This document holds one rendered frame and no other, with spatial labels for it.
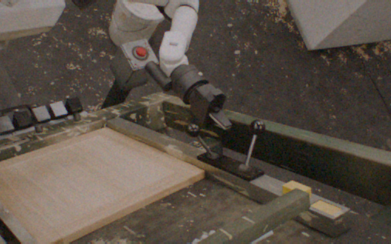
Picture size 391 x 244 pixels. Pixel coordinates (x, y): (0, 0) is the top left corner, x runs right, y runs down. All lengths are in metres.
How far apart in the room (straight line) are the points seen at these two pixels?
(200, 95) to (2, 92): 1.46
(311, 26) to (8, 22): 2.69
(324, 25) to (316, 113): 0.64
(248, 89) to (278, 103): 0.24
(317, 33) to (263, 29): 0.39
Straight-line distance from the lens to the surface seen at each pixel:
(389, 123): 3.84
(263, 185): 1.03
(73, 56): 2.83
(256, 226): 0.50
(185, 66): 1.22
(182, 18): 1.37
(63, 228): 1.06
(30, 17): 1.30
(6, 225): 1.04
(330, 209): 0.95
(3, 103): 2.44
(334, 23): 3.49
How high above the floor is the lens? 2.34
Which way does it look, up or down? 55 degrees down
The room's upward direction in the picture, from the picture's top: 43 degrees clockwise
